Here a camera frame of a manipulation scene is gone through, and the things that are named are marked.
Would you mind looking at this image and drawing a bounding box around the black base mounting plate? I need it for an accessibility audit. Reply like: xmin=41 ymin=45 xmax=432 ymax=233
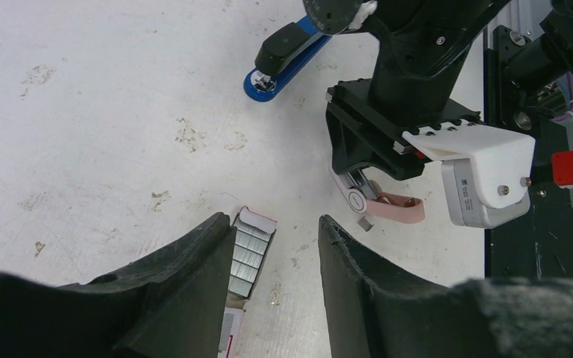
xmin=483 ymin=25 xmax=573 ymax=280

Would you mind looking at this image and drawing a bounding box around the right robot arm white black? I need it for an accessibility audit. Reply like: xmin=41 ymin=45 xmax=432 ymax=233
xmin=304 ymin=0 xmax=505 ymax=180

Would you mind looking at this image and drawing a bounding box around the silver staple strip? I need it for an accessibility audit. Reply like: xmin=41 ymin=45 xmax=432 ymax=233
xmin=357 ymin=216 xmax=374 ymax=232

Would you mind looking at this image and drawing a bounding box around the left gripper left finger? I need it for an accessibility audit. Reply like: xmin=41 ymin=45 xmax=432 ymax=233
xmin=0 ymin=213 xmax=235 ymax=357

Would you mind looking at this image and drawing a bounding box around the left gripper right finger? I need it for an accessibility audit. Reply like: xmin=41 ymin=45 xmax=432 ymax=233
xmin=318 ymin=215 xmax=573 ymax=357

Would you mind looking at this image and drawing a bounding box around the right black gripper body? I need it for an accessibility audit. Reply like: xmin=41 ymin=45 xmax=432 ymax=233
xmin=325 ymin=79 xmax=480 ymax=180

